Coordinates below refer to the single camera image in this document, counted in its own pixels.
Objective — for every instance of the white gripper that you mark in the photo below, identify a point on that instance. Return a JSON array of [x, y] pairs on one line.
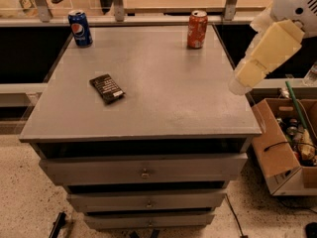
[[294, 6]]

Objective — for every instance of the black rxbar chocolate bar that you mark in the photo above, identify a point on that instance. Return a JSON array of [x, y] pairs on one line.
[[107, 88]]

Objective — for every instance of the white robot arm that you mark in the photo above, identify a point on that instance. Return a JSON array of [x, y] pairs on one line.
[[306, 12]]

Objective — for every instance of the orange soda can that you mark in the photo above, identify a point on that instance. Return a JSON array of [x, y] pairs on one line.
[[197, 27]]

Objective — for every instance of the blue pepsi can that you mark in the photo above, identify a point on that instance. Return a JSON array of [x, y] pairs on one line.
[[80, 28]]

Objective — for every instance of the green stick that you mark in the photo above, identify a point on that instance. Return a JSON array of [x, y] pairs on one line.
[[296, 105]]

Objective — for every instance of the cardboard box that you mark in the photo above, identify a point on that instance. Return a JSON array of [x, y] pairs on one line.
[[283, 173]]

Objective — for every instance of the grey drawer cabinet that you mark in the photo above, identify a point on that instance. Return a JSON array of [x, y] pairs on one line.
[[176, 102]]

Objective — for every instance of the black round object floor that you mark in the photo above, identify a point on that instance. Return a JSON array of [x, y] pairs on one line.
[[311, 230]]

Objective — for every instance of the top grey drawer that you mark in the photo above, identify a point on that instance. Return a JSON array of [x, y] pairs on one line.
[[143, 169]]

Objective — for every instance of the grey drawer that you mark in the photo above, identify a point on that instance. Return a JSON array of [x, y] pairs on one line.
[[143, 169], [146, 200], [149, 220]]

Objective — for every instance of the middle grey drawer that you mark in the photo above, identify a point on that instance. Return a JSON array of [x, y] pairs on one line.
[[146, 200]]

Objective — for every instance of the bottom grey drawer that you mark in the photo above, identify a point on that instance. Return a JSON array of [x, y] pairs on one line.
[[149, 220]]

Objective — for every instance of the black object on floor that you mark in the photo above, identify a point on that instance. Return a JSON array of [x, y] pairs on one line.
[[58, 224]]

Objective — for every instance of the metal railing frame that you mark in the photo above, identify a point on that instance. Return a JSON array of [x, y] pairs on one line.
[[128, 12]]

